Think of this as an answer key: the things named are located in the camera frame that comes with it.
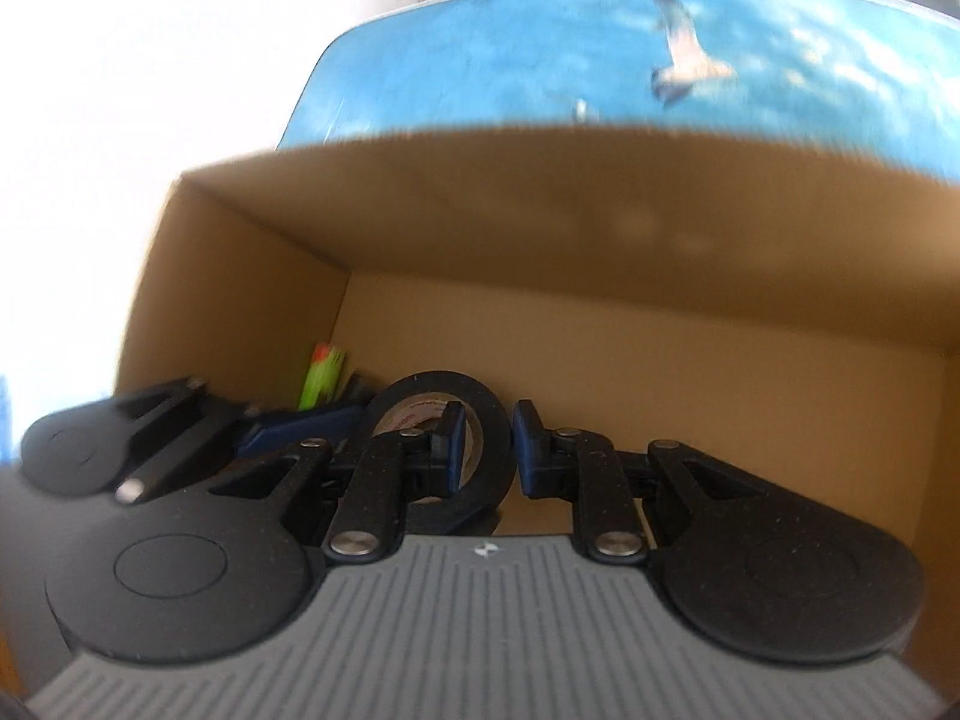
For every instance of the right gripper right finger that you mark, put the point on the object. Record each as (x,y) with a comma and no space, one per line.
(584,469)

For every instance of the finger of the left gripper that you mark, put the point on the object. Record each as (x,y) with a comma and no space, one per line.
(276,430)

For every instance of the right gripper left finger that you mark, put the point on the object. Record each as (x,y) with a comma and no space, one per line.
(394,470)

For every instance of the black electrical tape roll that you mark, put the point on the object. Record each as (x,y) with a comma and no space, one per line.
(464,466)

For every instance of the green lip balm tube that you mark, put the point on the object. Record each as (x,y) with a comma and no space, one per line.
(320,385)

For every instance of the black cylindrical flashlight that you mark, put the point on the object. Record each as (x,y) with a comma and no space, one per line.
(359,389)

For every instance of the open brown cardboard box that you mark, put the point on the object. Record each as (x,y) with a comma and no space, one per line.
(793,310)

